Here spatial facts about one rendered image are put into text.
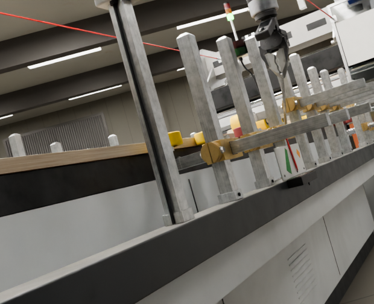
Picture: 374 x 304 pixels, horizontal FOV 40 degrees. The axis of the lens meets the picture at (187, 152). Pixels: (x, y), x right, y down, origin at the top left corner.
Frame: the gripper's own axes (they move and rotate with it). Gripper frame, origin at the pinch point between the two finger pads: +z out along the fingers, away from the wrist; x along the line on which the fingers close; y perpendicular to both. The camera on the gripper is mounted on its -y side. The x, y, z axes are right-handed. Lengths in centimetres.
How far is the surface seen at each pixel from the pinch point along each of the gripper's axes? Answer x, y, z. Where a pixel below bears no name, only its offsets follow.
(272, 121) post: 8.0, 3.6, 13.1
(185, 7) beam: 241, 490, -200
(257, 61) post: 7.4, 4.0, -7.0
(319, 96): -2.0, 33.0, 8.0
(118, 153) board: 27, -58, 13
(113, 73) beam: 498, 656, -200
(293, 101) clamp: 5.8, 26.0, 7.3
